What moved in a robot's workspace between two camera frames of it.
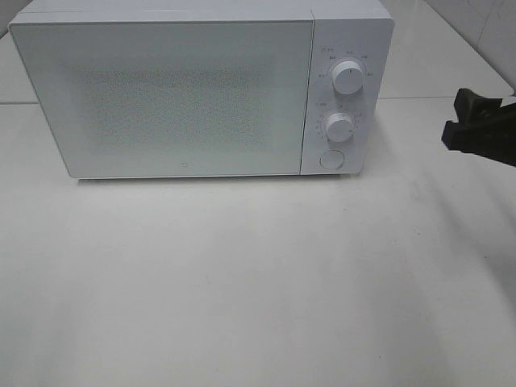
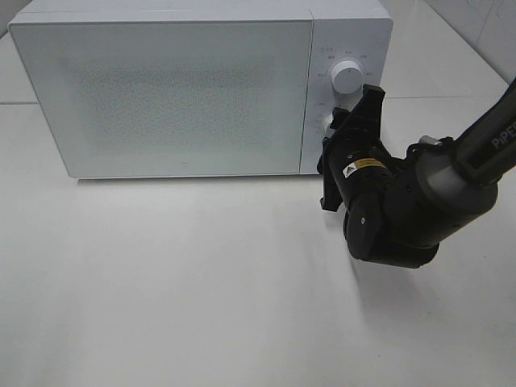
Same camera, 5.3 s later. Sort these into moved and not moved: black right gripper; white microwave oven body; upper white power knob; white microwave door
Moved: black right gripper
Not moved: white microwave door; upper white power knob; white microwave oven body
